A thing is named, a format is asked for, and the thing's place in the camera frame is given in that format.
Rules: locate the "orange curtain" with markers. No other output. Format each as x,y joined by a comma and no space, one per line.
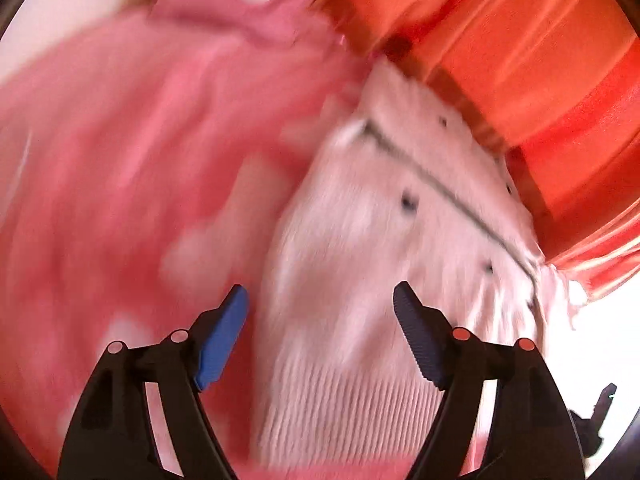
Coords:
525,60

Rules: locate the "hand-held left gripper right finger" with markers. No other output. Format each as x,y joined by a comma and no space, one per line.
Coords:
417,340

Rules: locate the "pink cushion with white button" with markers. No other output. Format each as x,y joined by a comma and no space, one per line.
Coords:
210,0

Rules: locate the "pink printed blanket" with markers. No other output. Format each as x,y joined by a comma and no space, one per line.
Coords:
100,185

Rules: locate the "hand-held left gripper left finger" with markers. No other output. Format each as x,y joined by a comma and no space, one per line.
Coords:
225,340

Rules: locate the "cream knitted sweater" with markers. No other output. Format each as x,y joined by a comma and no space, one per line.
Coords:
350,260

